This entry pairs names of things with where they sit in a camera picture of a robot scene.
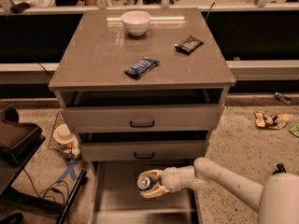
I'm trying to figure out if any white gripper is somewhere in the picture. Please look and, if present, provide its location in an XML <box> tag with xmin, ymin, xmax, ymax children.
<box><xmin>139</xmin><ymin>165</ymin><xmax>196</xmax><ymax>199</ymax></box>

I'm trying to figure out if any pepsi can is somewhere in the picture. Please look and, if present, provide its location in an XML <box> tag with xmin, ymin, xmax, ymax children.
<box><xmin>137</xmin><ymin>175</ymin><xmax>155</xmax><ymax>191</ymax></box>

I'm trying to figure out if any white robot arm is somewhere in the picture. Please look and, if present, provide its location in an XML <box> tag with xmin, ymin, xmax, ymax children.
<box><xmin>136</xmin><ymin>158</ymin><xmax>299</xmax><ymax>224</ymax></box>

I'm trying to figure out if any bottom grey drawer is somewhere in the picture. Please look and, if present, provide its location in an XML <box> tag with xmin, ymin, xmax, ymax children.
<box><xmin>89</xmin><ymin>161</ymin><xmax>203</xmax><ymax>224</ymax></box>

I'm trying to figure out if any grey drawer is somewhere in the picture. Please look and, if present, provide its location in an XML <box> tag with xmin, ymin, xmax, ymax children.
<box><xmin>89</xmin><ymin>161</ymin><xmax>203</xmax><ymax>224</ymax></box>
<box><xmin>80</xmin><ymin>141</ymin><xmax>209</xmax><ymax>161</ymax></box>
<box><xmin>61</xmin><ymin>105</ymin><xmax>223</xmax><ymax>133</ymax></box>

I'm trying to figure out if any middle grey drawer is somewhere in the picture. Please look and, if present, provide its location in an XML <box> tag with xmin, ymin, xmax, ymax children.
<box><xmin>80</xmin><ymin>141</ymin><xmax>209</xmax><ymax>161</ymax></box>

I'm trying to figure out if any top grey drawer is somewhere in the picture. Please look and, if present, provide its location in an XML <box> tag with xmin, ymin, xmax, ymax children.
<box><xmin>61</xmin><ymin>105</ymin><xmax>223</xmax><ymax>133</ymax></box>

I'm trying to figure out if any grey drawer cabinet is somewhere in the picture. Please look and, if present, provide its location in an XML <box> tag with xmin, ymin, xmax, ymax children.
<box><xmin>48</xmin><ymin>7</ymin><xmax>236</xmax><ymax>172</ymax></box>

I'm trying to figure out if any black stand leg left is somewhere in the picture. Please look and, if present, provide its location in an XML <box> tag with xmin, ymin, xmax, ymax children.
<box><xmin>55</xmin><ymin>170</ymin><xmax>87</xmax><ymax>224</ymax></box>

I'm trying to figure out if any black stand leg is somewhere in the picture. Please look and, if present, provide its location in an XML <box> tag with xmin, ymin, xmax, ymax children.
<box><xmin>273</xmin><ymin>163</ymin><xmax>286</xmax><ymax>175</ymax></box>
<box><xmin>55</xmin><ymin>170</ymin><xmax>87</xmax><ymax>224</ymax></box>

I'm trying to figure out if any white cup in basket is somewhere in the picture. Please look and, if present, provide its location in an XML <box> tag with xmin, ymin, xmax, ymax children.
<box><xmin>53</xmin><ymin>124</ymin><xmax>74</xmax><ymax>145</ymax></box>

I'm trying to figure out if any blue snack bag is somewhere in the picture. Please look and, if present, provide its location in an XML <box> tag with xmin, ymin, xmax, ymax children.
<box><xmin>124</xmin><ymin>57</ymin><xmax>160</xmax><ymax>78</ymax></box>

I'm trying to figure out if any brown chip bag on floor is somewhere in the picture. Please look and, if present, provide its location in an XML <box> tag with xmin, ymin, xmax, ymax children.
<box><xmin>255</xmin><ymin>113</ymin><xmax>292</xmax><ymax>130</ymax></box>

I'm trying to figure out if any black stand leg right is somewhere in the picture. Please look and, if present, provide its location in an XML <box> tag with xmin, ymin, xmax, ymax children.
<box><xmin>273</xmin><ymin>163</ymin><xmax>286</xmax><ymax>175</ymax></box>

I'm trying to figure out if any black snack bag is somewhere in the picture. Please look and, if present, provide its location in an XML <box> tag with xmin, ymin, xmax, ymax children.
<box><xmin>175</xmin><ymin>35</ymin><xmax>204</xmax><ymax>55</ymax></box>

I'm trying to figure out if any green packet on floor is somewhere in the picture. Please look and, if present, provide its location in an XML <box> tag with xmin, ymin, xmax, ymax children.
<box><xmin>289</xmin><ymin>124</ymin><xmax>299</xmax><ymax>138</ymax></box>

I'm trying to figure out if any small bottle on floor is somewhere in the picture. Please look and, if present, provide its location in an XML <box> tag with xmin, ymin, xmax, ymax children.
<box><xmin>274</xmin><ymin>92</ymin><xmax>292</xmax><ymax>105</ymax></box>

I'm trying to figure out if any white bowl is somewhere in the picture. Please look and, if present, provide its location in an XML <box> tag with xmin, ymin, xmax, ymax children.
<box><xmin>121</xmin><ymin>11</ymin><xmax>151</xmax><ymax>35</ymax></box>

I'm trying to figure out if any black device on ledge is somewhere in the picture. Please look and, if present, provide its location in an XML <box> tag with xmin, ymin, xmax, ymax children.
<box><xmin>10</xmin><ymin>2</ymin><xmax>30</xmax><ymax>14</ymax></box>

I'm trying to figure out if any wire basket with items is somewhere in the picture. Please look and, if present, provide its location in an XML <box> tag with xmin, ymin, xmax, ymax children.
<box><xmin>49</xmin><ymin>112</ymin><xmax>80</xmax><ymax>160</ymax></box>

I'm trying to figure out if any black cable on floor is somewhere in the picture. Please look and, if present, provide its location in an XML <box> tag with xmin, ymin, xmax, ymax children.
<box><xmin>22</xmin><ymin>167</ymin><xmax>71</xmax><ymax>224</ymax></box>

